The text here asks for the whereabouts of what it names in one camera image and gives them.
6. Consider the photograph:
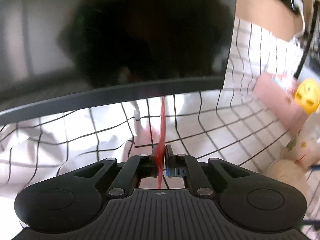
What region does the red white paper packet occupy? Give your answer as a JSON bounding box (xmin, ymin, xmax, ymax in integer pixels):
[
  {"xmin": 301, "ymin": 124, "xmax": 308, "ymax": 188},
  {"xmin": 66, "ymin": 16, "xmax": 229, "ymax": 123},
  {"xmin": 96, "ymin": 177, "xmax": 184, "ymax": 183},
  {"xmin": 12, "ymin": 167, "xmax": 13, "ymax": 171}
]
[{"xmin": 155, "ymin": 97, "xmax": 166, "ymax": 189}]

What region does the white black grid tablecloth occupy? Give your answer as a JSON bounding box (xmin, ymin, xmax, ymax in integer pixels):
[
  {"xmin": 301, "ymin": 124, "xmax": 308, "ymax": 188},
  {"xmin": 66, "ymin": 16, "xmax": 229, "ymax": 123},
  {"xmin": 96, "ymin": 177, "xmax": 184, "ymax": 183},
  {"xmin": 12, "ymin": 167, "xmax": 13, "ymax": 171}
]
[{"xmin": 1, "ymin": 18, "xmax": 303, "ymax": 239}]

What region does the pink storage box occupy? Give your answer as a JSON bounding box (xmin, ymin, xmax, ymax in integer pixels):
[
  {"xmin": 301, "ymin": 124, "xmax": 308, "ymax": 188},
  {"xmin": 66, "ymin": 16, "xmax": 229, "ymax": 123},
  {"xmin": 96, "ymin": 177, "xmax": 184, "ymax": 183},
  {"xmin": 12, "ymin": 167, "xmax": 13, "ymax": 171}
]
[{"xmin": 253, "ymin": 72, "xmax": 309, "ymax": 135}]

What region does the clear plastic jar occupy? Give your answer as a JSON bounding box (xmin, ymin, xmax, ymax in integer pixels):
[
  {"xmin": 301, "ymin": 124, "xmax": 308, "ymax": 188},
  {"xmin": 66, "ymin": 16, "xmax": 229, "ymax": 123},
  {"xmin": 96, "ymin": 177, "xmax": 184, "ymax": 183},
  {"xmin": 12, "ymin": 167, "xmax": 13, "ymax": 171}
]
[{"xmin": 281, "ymin": 112, "xmax": 319, "ymax": 171}]

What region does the yellow plastic funnel toy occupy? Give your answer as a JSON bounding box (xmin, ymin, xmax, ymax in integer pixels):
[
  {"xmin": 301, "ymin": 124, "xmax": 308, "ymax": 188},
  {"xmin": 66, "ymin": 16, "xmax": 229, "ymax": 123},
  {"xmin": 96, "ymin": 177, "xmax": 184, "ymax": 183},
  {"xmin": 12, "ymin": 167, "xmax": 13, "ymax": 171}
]
[{"xmin": 294, "ymin": 78, "xmax": 319, "ymax": 114}]

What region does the black computer monitor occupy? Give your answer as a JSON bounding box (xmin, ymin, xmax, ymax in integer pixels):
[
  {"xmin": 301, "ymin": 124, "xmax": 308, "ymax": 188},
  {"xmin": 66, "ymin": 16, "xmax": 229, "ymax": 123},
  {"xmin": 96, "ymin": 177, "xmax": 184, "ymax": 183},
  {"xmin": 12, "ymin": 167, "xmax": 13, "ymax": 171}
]
[{"xmin": 1, "ymin": 0, "xmax": 236, "ymax": 125}]

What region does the white power cable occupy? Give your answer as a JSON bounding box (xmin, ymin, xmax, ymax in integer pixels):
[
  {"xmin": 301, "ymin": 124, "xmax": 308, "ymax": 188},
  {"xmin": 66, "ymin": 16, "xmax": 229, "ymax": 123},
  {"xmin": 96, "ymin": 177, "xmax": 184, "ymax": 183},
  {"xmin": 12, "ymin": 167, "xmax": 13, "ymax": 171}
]
[{"xmin": 292, "ymin": 0, "xmax": 308, "ymax": 40}]

